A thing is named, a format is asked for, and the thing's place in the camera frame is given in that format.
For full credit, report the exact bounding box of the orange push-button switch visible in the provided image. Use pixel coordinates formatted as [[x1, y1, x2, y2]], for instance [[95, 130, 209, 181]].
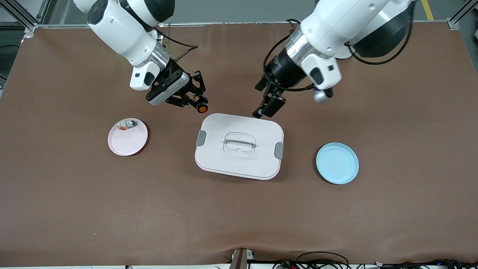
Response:
[[189, 95, 209, 114]]

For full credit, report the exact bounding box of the white lidded storage box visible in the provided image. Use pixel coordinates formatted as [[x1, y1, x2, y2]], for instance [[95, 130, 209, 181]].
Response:
[[195, 113, 285, 180]]

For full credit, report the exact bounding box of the pink round plate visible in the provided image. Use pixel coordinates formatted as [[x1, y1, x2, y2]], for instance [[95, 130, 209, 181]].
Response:
[[108, 118, 148, 157]]

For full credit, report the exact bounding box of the light blue round plate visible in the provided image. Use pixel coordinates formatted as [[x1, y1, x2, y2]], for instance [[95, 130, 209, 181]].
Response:
[[316, 142, 360, 185]]

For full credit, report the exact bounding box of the brown table mat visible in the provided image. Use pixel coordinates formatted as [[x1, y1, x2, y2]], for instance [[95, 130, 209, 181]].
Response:
[[0, 22, 478, 266]]

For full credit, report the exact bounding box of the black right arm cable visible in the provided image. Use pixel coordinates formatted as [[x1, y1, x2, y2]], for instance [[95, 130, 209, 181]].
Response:
[[156, 29, 199, 63]]

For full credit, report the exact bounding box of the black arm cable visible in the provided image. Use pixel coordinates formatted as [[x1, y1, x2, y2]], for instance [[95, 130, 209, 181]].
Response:
[[156, 29, 199, 63], [263, 11, 416, 94]]

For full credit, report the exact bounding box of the white switch with green button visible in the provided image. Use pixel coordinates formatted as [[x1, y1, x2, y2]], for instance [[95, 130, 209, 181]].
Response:
[[116, 120, 138, 132]]

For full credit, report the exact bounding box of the aluminium frame rail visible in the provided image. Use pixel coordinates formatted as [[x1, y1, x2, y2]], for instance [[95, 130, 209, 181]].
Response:
[[35, 21, 450, 28]]

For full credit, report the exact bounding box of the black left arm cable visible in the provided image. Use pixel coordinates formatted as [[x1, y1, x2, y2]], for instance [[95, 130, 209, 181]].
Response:
[[263, 11, 416, 94]]

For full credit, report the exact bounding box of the black looped cable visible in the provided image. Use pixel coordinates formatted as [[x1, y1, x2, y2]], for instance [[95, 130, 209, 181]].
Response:
[[296, 251, 350, 269]]

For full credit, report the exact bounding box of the brown mounting post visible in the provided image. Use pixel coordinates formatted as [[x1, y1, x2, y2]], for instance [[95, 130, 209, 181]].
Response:
[[229, 248, 248, 269]]

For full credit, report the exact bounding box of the aluminium frame post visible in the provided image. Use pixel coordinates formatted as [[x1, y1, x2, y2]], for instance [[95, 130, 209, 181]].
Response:
[[0, 0, 51, 33], [447, 0, 478, 30]]

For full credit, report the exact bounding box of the black cable bundle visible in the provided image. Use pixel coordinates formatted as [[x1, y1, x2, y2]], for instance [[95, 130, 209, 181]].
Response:
[[373, 259, 478, 269]]

